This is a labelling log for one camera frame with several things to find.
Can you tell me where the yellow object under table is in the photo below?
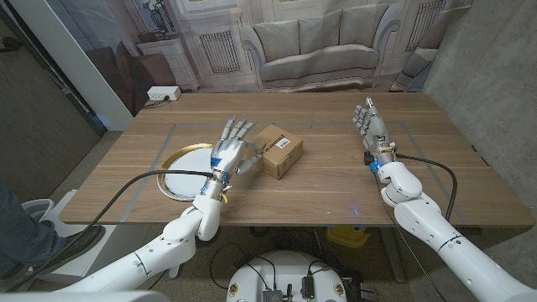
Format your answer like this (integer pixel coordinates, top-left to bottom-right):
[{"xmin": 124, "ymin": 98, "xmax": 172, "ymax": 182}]
[{"xmin": 326, "ymin": 225, "xmax": 370, "ymax": 248}]

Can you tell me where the white paper plate gold rim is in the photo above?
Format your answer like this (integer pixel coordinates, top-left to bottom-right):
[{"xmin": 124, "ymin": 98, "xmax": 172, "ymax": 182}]
[{"xmin": 157, "ymin": 143, "xmax": 216, "ymax": 201}]

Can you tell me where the person leg in jeans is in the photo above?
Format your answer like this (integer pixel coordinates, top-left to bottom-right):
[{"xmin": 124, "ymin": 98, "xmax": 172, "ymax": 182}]
[{"xmin": 0, "ymin": 180, "xmax": 67, "ymax": 278}]

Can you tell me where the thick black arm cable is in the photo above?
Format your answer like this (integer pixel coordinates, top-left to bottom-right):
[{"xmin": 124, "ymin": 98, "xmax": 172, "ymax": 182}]
[
  {"xmin": 6, "ymin": 169, "xmax": 215, "ymax": 293},
  {"xmin": 396, "ymin": 153, "xmax": 458, "ymax": 222}
]

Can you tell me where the dark leather shoe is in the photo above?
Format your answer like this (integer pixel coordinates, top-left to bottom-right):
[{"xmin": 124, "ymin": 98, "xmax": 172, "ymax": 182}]
[{"xmin": 0, "ymin": 225, "xmax": 106, "ymax": 280}]

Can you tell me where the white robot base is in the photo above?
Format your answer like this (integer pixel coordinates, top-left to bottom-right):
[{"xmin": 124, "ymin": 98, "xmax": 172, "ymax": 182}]
[{"xmin": 226, "ymin": 250, "xmax": 348, "ymax": 302}]

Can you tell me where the white wall post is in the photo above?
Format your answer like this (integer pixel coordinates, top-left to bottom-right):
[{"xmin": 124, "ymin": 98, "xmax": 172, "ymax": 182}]
[{"xmin": 8, "ymin": 0, "xmax": 135, "ymax": 132}]

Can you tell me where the printed living room backdrop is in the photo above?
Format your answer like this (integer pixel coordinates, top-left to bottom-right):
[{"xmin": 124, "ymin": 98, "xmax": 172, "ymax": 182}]
[{"xmin": 44, "ymin": 0, "xmax": 475, "ymax": 117}]

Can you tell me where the black power strip cable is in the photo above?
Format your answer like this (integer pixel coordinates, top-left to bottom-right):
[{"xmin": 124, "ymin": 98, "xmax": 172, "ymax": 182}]
[{"xmin": 142, "ymin": 95, "xmax": 171, "ymax": 109}]

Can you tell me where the black power adapter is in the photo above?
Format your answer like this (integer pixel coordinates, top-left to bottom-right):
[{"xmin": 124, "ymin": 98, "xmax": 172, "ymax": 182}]
[{"xmin": 300, "ymin": 274, "xmax": 315, "ymax": 300}]

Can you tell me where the grey table leg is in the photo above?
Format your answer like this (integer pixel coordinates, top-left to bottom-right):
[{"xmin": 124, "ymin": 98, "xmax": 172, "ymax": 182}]
[{"xmin": 379, "ymin": 226, "xmax": 407, "ymax": 284}]

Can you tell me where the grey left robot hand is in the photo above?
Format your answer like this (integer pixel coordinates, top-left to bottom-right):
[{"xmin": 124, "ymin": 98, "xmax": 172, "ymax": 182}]
[{"xmin": 209, "ymin": 116, "xmax": 264, "ymax": 183}]

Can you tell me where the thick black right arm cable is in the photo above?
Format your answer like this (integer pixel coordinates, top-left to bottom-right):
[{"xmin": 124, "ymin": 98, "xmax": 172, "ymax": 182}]
[{"xmin": 396, "ymin": 153, "xmax": 458, "ymax": 222}]

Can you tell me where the white power strip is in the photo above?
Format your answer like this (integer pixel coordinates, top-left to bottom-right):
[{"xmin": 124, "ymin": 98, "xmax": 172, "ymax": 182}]
[{"xmin": 146, "ymin": 85, "xmax": 182, "ymax": 102}]

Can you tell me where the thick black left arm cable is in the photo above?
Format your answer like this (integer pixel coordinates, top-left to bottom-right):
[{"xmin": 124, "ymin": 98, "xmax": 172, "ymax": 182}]
[{"xmin": 6, "ymin": 169, "xmax": 215, "ymax": 293}]

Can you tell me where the brown cardboard box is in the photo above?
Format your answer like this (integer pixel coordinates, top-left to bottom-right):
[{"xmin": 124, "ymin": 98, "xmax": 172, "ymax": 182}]
[{"xmin": 251, "ymin": 123, "xmax": 305, "ymax": 180}]

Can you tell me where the white floor stand base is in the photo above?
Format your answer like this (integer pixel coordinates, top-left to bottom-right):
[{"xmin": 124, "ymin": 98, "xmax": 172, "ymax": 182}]
[{"xmin": 20, "ymin": 189, "xmax": 135, "ymax": 284}]

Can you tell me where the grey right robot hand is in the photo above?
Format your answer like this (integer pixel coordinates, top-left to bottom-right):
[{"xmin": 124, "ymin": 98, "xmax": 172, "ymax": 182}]
[{"xmin": 352, "ymin": 96, "xmax": 399, "ymax": 162}]

